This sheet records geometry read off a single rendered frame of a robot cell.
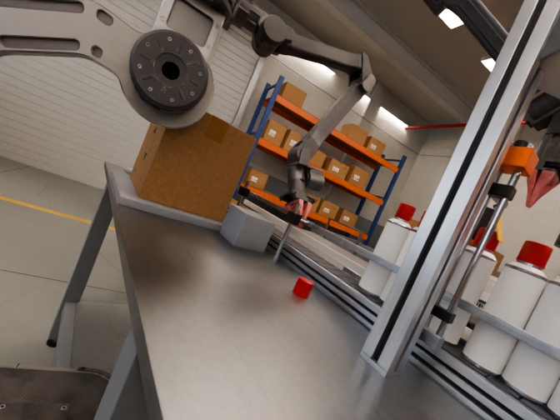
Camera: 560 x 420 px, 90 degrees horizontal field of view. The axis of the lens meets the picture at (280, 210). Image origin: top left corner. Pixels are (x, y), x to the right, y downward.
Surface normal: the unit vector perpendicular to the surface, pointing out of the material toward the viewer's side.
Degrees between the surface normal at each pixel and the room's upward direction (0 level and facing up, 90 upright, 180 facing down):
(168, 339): 0
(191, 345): 0
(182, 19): 90
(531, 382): 90
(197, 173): 90
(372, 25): 90
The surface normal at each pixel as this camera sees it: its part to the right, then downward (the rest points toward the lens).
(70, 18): 0.38, 0.22
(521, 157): -0.75, -0.28
